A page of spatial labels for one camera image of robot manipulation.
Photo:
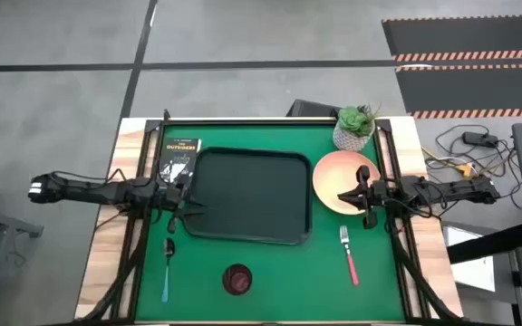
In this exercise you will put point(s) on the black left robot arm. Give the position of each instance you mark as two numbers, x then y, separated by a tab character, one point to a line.
84	192

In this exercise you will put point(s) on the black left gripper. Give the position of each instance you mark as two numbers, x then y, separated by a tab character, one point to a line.
170	197

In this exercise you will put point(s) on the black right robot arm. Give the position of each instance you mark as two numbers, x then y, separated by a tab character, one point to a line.
451	191

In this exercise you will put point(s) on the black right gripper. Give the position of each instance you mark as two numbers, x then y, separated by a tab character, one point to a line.
385	194

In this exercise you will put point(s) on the dark green plastic tray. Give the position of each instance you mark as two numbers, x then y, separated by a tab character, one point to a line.
252	194

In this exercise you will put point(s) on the black hazard-striped floor mat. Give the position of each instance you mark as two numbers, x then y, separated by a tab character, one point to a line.
465	36
469	88

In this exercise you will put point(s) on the black metal bar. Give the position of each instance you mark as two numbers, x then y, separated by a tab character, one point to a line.
492	243

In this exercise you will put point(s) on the dark red faceted cup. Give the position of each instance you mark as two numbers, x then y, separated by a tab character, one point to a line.
237	279

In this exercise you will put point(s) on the green plant in patterned pot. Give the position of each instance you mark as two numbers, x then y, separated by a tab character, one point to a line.
354	129

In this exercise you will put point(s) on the white box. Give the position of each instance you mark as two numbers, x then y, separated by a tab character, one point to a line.
469	271

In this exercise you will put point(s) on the peach round plate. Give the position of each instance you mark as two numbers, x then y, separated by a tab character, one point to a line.
333	176

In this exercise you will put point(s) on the black paperback book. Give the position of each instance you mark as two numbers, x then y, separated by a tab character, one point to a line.
179	156

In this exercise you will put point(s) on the yellow plug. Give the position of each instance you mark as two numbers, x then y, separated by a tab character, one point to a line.
466	170

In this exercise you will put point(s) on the black chair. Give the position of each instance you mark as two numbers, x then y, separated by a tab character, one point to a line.
311	108

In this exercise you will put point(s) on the black metal table frame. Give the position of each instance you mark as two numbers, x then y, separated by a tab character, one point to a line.
152	126

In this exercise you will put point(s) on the black power adapter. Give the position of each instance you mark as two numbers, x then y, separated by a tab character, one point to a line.
479	138

